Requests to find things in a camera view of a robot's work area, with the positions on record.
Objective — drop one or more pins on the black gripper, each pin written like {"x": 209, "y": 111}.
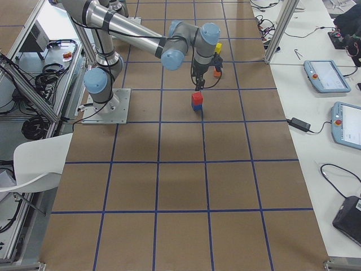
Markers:
{"x": 198, "y": 70}

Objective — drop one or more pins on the red wooden block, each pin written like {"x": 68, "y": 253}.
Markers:
{"x": 197, "y": 98}

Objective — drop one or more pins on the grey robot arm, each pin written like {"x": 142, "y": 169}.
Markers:
{"x": 171, "y": 50}

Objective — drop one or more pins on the orange wooden block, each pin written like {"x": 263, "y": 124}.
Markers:
{"x": 216, "y": 73}

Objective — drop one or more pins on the blue wooden block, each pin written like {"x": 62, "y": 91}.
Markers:
{"x": 196, "y": 107}

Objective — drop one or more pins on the yellow wooden block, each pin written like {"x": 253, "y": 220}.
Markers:
{"x": 218, "y": 48}

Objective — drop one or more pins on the black power brick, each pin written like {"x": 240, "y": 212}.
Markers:
{"x": 299, "y": 124}

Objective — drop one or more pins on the upper teach pendant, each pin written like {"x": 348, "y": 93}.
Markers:
{"x": 325, "y": 76}

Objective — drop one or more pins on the teach pendant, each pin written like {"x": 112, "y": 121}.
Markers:
{"x": 325, "y": 76}
{"x": 345, "y": 126}

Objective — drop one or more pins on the lower teach pendant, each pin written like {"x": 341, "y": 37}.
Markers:
{"x": 345, "y": 126}

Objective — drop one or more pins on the grey control box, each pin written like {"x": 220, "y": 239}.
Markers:
{"x": 36, "y": 41}

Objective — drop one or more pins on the white chair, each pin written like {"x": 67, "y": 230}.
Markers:
{"x": 39, "y": 164}

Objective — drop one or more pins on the black tablet device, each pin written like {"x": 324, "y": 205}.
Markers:
{"x": 347, "y": 220}

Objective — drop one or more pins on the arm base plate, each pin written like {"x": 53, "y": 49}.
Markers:
{"x": 115, "y": 112}

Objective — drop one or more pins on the aluminium frame post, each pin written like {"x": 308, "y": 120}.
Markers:
{"x": 282, "y": 22}

